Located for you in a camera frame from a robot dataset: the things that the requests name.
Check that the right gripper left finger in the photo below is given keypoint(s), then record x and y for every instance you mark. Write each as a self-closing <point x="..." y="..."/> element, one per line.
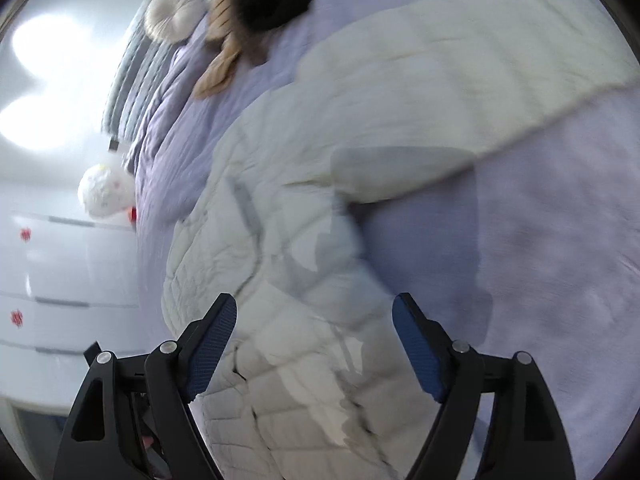
<point x="127" y="406"/>

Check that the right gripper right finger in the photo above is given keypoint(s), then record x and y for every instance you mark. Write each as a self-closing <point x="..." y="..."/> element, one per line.
<point x="525" y="437"/>

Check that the cream quilted down jacket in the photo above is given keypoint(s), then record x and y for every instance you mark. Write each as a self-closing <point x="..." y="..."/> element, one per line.
<point x="320" y="239"/>

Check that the white drawer cabinet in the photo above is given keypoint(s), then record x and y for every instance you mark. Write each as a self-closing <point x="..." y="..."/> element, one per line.
<point x="67" y="282"/>

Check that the lavender plush bed blanket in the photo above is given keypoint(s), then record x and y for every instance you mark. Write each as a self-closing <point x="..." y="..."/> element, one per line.
<point x="525" y="239"/>

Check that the grey padded headboard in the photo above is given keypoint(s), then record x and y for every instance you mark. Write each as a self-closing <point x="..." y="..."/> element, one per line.
<point x="141" y="70"/>

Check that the round cream pleated cushion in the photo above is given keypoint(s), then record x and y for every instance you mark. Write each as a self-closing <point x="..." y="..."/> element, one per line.
<point x="172" y="21"/>

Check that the beige striped garment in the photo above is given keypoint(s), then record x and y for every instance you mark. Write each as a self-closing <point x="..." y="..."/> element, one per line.
<point x="226" y="29"/>

